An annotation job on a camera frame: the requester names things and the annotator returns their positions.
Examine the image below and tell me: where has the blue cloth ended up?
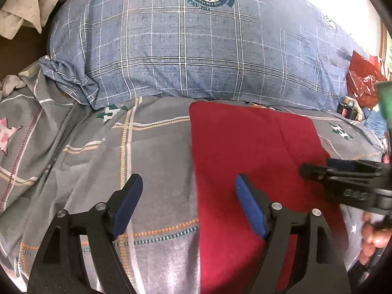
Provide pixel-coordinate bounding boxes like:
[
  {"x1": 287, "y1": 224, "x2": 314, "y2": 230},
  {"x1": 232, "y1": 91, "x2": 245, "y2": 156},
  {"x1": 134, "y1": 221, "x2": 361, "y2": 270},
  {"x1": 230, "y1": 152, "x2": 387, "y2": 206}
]
[{"x1": 364, "y1": 110, "x2": 387, "y2": 140}]

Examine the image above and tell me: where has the blue plaid pillow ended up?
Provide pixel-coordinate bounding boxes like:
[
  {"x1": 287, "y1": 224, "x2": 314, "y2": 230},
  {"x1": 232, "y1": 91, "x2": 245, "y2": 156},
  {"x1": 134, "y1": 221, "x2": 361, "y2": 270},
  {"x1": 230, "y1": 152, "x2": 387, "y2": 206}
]
[{"x1": 40, "y1": 0, "x2": 368, "y2": 111}]

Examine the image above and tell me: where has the grey plaid bed sheet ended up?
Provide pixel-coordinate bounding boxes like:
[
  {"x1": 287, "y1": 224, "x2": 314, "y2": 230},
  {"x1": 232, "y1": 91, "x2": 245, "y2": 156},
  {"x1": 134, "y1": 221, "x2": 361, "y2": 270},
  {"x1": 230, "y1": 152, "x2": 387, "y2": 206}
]
[{"x1": 0, "y1": 58, "x2": 386, "y2": 294}]

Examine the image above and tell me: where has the wooden window frame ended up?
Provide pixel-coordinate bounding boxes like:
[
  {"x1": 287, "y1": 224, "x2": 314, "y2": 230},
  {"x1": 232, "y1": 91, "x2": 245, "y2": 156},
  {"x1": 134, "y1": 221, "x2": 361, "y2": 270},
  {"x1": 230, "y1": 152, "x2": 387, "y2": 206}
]
[{"x1": 379, "y1": 18, "x2": 392, "y2": 69}]

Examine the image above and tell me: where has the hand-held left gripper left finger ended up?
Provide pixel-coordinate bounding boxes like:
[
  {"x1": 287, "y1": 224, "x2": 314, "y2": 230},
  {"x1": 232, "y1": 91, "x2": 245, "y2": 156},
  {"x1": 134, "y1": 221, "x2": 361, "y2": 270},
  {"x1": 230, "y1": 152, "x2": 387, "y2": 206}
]
[{"x1": 27, "y1": 173, "x2": 144, "y2": 294}]

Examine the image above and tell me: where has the red plastic bag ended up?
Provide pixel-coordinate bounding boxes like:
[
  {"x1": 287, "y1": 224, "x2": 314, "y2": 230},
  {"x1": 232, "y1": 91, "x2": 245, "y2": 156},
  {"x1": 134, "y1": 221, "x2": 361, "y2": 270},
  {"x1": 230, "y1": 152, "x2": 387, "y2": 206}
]
[{"x1": 346, "y1": 50, "x2": 392, "y2": 109}]

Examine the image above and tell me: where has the white crumpled cloth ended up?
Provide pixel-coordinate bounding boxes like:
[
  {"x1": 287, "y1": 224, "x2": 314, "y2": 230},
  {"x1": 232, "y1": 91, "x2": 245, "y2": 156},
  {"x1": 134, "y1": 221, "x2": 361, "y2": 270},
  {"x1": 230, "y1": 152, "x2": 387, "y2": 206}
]
[{"x1": 0, "y1": 0, "x2": 66, "y2": 40}]

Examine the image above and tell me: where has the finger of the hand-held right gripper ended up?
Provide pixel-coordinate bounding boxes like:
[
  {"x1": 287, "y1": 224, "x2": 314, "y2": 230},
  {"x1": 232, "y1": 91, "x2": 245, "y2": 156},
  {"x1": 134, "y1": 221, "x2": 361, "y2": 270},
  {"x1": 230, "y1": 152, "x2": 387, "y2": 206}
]
[
  {"x1": 326, "y1": 158, "x2": 386, "y2": 173},
  {"x1": 298, "y1": 163, "x2": 331, "y2": 185}
]

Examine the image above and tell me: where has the red garment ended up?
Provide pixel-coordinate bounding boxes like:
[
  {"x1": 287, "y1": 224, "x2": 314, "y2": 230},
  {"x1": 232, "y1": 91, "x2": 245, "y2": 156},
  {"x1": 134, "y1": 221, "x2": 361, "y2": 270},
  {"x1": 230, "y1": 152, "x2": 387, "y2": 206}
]
[{"x1": 189, "y1": 102, "x2": 350, "y2": 294}]

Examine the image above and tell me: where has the person's right hand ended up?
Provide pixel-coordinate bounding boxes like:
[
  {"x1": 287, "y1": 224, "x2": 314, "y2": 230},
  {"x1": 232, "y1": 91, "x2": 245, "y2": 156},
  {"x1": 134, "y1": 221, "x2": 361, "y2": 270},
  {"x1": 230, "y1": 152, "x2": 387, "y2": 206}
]
[{"x1": 358, "y1": 211, "x2": 392, "y2": 267}]

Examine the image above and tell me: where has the small pale crumpled cloth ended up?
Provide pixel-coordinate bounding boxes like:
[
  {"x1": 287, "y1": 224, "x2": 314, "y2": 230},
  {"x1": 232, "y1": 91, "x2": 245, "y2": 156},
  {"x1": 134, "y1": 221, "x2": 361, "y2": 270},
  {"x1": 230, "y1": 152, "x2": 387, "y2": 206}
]
[{"x1": 1, "y1": 75, "x2": 29, "y2": 98}]

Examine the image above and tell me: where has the green blurred object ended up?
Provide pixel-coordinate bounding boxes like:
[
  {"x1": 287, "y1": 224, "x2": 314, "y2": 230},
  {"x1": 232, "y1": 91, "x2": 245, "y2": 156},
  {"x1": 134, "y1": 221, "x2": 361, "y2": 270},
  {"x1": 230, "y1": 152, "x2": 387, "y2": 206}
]
[{"x1": 375, "y1": 81, "x2": 392, "y2": 118}]

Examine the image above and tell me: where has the small dark bottle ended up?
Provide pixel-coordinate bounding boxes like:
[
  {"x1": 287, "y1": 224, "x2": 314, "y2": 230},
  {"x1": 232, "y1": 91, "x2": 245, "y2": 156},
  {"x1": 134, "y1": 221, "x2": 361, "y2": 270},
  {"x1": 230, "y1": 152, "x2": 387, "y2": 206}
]
[{"x1": 337, "y1": 96, "x2": 359, "y2": 118}]

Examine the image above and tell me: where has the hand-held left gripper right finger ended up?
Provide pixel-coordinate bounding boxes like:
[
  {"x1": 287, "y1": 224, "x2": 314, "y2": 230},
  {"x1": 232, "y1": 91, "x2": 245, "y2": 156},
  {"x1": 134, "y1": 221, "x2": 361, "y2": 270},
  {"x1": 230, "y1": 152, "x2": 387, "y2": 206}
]
[{"x1": 235, "y1": 173, "x2": 351, "y2": 294}]

